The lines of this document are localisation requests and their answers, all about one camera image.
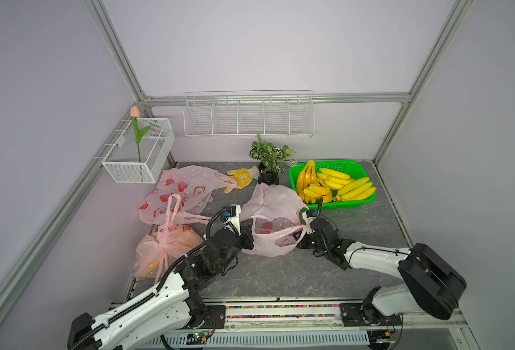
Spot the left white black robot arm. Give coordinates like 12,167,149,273
67,205,253,349

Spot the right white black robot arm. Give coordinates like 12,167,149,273
298,209,467,326

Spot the small yellow banana bunch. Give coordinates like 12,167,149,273
303,184,333,204

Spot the pale yellow banana bunch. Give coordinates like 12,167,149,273
317,169,353,190

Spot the pink strawberry plastic bag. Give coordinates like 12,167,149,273
138,166,237,225

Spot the potted plant black vase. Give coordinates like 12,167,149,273
249,134,297,185

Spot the pink artificial tulip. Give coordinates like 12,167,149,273
130,106,151,163

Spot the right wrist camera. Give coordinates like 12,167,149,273
299,208,317,233

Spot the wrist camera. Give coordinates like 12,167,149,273
299,208,317,233
221,204,241,236

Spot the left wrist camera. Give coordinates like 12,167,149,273
221,204,241,236

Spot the white wire side basket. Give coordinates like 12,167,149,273
101,118,175,184

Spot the white wire wall shelf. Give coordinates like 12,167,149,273
183,90,315,138

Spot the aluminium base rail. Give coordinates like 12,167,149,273
92,297,482,350

